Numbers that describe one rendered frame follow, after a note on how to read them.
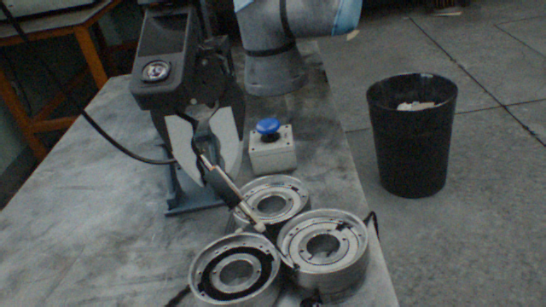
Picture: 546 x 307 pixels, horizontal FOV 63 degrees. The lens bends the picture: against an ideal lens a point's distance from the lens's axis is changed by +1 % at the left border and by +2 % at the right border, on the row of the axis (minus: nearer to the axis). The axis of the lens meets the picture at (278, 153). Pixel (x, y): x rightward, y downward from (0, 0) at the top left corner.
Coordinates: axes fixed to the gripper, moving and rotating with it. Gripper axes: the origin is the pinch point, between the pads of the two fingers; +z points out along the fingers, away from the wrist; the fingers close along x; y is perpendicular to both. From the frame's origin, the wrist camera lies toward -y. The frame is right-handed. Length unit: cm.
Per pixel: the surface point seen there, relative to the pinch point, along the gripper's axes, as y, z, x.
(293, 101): 45.1, 7.1, -8.4
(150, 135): 40.5, 8.1, 21.6
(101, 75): 185, 21, 95
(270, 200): 10.1, 9.8, -4.2
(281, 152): 19.6, 6.9, -6.2
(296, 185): 11.3, 8.6, -8.1
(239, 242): 1.4, 10.0, -0.6
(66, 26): 181, -6, 102
